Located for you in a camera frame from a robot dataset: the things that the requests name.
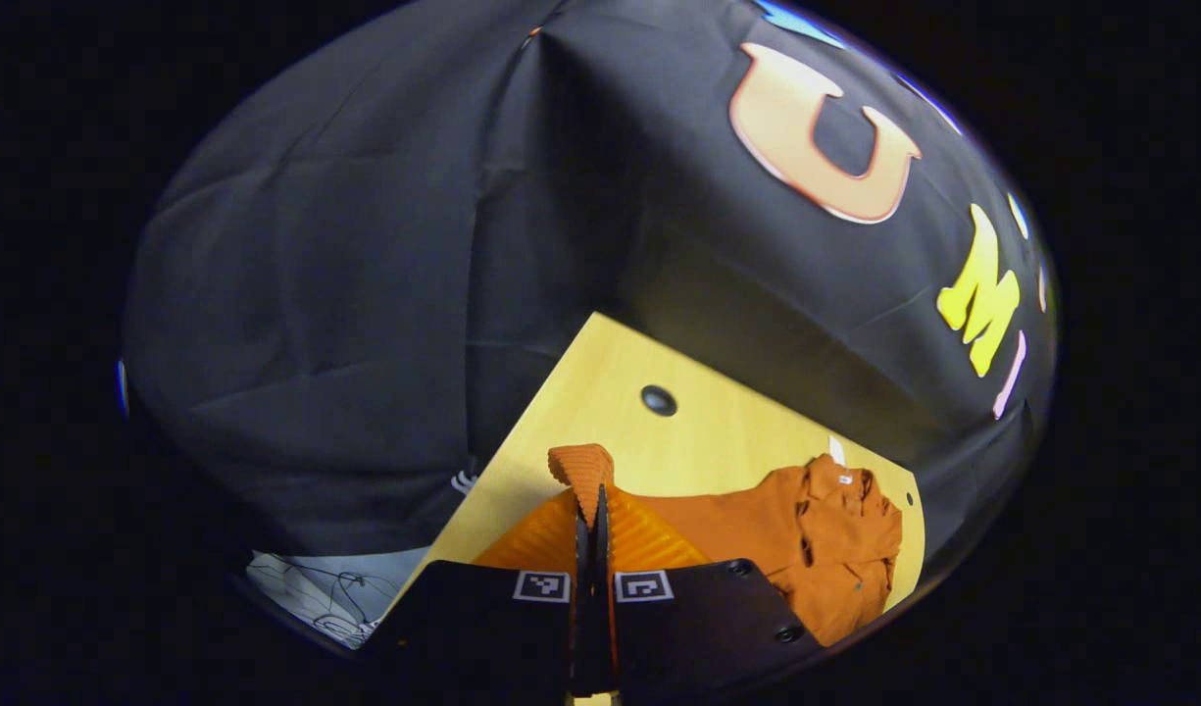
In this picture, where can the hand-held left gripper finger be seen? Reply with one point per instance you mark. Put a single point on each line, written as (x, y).
(581, 637)
(605, 637)

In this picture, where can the orange ribbed cardigan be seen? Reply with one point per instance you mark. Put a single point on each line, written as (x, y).
(835, 549)

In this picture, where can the black backdrop cloth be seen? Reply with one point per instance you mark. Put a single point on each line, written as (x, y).
(365, 294)

